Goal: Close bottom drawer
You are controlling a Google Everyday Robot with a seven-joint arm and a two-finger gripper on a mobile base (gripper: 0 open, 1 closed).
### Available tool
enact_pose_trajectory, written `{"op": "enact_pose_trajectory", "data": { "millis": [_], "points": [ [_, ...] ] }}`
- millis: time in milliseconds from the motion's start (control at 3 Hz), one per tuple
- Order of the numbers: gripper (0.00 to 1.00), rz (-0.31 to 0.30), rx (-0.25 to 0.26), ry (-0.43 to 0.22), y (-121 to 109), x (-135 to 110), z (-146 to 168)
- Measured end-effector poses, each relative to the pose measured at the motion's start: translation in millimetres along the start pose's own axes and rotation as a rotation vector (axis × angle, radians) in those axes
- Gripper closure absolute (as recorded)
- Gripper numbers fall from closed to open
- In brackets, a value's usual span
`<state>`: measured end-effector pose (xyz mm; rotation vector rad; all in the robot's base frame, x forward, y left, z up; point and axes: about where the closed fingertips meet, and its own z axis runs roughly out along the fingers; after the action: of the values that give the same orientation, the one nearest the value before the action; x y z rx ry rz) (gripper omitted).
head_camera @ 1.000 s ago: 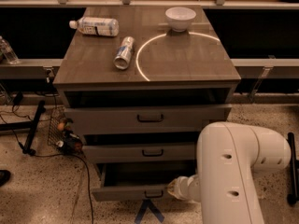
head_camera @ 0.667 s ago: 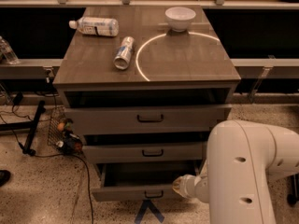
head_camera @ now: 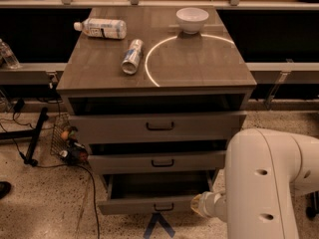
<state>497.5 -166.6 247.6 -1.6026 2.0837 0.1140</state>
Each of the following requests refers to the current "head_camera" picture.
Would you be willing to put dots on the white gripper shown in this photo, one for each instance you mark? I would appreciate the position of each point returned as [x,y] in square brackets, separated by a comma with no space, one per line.
[207,202]

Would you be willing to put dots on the grey bottom drawer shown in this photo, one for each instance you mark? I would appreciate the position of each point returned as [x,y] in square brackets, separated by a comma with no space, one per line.
[154,192]

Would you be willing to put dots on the grey drawer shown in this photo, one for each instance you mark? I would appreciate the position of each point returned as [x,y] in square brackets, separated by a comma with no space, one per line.
[154,192]
[156,118]
[165,156]

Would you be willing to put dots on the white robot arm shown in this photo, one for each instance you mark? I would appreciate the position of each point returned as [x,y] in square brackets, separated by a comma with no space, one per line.
[263,170]

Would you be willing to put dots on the grey middle drawer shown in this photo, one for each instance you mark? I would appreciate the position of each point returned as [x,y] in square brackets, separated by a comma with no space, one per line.
[165,156]

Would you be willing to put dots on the grey drawer cabinet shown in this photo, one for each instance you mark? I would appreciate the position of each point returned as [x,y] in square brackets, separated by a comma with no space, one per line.
[173,63]

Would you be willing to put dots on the grey top drawer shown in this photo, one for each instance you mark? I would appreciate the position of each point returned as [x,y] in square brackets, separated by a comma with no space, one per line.
[156,118]

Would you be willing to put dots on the black stand leg right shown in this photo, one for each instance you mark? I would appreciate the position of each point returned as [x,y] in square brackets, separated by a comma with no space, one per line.
[313,209]

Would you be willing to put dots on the black stand leg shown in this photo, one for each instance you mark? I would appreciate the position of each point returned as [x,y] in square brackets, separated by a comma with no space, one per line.
[32,133]
[313,209]

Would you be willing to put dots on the silver drink can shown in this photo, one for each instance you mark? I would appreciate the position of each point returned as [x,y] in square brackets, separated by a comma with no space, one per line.
[132,58]

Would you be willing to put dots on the black stand leg left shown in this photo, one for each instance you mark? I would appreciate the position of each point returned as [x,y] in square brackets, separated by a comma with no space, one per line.
[32,133]

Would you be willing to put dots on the white bowl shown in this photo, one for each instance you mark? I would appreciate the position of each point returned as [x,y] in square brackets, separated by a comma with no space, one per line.
[191,20]

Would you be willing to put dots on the black shoe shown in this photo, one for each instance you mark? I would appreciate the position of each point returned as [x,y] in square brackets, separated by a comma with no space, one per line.
[5,188]

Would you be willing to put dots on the clear plastic bottle with label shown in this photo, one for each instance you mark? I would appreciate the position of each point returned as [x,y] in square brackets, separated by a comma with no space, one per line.
[102,28]

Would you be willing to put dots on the small clear bottle at left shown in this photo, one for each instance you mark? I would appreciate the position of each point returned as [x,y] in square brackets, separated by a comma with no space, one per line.
[8,55]

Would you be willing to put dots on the wire basket with objects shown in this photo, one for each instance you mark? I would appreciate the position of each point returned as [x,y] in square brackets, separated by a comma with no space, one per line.
[65,144]

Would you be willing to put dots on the metal rail frame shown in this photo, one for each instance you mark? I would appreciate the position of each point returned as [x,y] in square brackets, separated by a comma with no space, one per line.
[39,33]

